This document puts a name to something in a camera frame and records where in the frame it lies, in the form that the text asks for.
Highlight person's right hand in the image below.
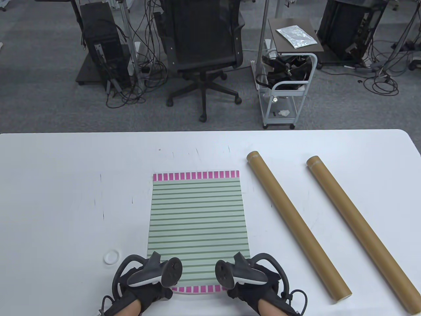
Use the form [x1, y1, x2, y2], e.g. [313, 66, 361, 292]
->
[227, 264, 302, 316]

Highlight person's left hand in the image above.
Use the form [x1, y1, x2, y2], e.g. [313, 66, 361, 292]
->
[105, 267, 174, 316]

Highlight brown cardboard mailing tube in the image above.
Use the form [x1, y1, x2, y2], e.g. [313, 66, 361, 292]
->
[246, 151, 353, 303]
[306, 156, 421, 314]

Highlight green striped mouse pad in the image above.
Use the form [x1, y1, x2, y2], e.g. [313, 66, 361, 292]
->
[146, 171, 251, 294]

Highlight person's right forearm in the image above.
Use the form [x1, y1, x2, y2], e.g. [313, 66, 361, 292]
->
[258, 300, 282, 316]

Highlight person's left forearm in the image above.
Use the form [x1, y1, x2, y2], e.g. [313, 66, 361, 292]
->
[122, 301, 142, 316]

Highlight grey hand tracking controller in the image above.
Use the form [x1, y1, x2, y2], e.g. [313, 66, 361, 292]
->
[112, 251, 183, 300]
[215, 252, 290, 298]

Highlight white metal utility cart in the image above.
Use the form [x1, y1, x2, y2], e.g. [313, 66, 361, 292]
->
[252, 18, 324, 129]

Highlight silver foil bag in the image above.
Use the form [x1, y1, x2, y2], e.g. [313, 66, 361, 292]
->
[276, 25, 318, 49]

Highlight black mesh office chair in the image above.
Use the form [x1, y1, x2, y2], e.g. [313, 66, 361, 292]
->
[153, 0, 246, 123]

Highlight grey metal pole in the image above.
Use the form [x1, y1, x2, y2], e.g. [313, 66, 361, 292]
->
[256, 0, 271, 89]

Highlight black computer tower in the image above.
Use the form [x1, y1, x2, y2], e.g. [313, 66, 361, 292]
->
[80, 3, 131, 90]

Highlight black equipment cabinet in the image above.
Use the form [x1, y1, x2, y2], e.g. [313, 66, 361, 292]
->
[317, 0, 388, 68]

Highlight black glove cable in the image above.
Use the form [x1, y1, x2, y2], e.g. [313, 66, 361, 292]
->
[98, 295, 115, 316]
[283, 289, 309, 316]

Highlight black strap bag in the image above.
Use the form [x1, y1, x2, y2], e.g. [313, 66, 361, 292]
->
[256, 54, 313, 91]

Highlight tangled black floor cables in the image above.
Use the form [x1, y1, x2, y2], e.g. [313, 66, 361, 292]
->
[105, 0, 169, 109]
[362, 39, 421, 96]

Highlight aluminium frame post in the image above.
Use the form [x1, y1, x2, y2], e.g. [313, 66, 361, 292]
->
[117, 0, 145, 89]

